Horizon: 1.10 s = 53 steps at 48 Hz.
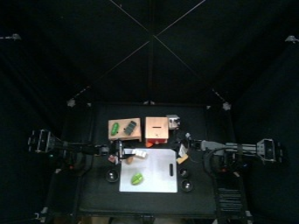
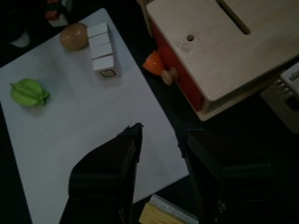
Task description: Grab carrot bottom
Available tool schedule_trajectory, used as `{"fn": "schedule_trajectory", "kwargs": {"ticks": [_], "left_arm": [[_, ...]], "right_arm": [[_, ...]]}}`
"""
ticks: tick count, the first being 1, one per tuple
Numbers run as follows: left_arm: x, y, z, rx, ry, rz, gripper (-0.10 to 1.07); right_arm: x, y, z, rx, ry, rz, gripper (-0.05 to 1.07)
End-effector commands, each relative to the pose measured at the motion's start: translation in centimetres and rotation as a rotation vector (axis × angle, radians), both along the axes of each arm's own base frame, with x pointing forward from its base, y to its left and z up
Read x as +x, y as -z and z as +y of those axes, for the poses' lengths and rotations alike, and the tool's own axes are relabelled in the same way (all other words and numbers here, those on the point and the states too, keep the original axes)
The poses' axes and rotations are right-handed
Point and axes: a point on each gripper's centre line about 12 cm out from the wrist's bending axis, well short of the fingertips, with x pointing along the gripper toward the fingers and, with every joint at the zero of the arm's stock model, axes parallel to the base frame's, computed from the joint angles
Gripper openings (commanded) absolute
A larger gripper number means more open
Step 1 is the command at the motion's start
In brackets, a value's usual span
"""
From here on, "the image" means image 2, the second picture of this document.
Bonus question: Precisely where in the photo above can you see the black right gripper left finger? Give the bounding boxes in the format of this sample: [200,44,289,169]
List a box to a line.
[58,122,145,224]

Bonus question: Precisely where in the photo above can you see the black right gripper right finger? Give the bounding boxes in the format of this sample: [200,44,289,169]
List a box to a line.
[176,128,277,224]

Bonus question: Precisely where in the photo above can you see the orange toy carrot bottom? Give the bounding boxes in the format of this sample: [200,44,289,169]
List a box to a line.
[141,50,167,77]

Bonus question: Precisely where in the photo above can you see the green toy carrot top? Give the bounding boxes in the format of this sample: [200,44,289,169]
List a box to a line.
[9,78,52,108]

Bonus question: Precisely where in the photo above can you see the white cutting board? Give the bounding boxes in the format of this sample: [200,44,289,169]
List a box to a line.
[0,7,191,224]

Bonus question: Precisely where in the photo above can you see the white toy appliance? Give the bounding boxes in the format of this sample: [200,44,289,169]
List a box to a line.
[259,61,299,135]

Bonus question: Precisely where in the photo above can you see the white block stack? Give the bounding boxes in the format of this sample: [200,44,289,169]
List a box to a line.
[86,22,122,80]

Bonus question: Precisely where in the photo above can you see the wooden box with red drawer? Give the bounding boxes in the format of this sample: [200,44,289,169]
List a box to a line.
[144,0,299,122]

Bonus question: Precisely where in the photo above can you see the brown toy egg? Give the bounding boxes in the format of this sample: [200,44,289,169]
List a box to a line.
[58,22,89,52]

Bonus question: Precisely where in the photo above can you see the black and white round toy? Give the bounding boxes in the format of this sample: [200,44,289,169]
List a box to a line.
[0,10,33,49]

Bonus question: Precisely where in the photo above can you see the red and black toy sushi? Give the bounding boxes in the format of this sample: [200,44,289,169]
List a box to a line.
[44,0,73,28]

